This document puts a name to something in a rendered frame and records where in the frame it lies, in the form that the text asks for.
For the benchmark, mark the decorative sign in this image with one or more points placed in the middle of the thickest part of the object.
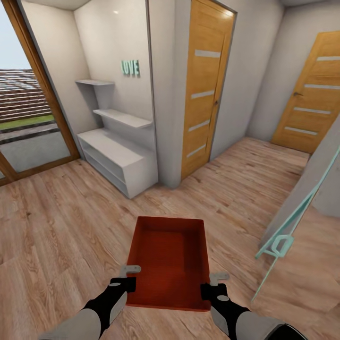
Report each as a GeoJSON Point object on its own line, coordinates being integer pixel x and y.
{"type": "Point", "coordinates": [129, 66]}

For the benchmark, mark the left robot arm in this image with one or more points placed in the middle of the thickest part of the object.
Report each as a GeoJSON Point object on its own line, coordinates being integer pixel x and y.
{"type": "Point", "coordinates": [99, 313]}

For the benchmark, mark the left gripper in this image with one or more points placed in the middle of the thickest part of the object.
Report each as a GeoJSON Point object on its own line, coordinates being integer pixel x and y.
{"type": "Point", "coordinates": [129, 281]}

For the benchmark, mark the standing mirror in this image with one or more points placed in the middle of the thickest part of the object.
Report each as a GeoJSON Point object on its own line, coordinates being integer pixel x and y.
{"type": "Point", "coordinates": [303, 283]}

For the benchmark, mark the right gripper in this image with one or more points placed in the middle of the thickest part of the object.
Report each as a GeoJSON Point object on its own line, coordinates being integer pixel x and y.
{"type": "Point", "coordinates": [207, 290]}

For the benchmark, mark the storage box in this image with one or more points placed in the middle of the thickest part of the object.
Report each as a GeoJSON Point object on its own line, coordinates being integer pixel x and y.
{"type": "Point", "coordinates": [173, 257]}

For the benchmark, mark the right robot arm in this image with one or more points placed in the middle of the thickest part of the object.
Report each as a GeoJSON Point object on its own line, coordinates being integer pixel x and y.
{"type": "Point", "coordinates": [239, 323]}

